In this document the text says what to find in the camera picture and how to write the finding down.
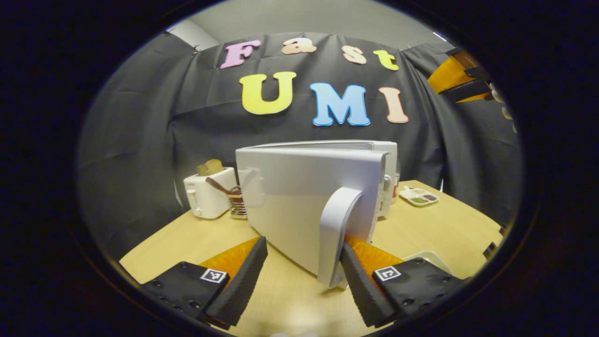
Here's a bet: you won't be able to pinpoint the wooden spoon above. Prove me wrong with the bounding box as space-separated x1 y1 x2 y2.
206 177 240 196

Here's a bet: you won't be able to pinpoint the brown bread slice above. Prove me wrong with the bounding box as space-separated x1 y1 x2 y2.
196 159 224 177

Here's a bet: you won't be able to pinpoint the white microwave oven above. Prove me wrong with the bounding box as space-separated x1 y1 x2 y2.
235 139 399 289

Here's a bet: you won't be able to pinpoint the metal wire holder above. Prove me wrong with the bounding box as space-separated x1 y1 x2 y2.
228 186 248 220

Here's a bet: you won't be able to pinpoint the white toaster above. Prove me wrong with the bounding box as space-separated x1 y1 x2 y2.
183 167 238 220

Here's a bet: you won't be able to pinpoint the white divided tray with beans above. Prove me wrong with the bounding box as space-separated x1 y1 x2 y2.
399 187 440 207

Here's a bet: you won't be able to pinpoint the black backdrop cloth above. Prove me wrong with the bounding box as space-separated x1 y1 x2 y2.
77 32 524 263

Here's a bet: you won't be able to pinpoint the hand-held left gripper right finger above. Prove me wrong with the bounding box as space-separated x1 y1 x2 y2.
340 235 468 328

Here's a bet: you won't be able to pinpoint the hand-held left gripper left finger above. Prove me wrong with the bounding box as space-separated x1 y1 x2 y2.
140 236 269 328

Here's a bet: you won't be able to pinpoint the pale green food tray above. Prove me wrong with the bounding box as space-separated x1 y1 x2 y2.
403 250 453 274

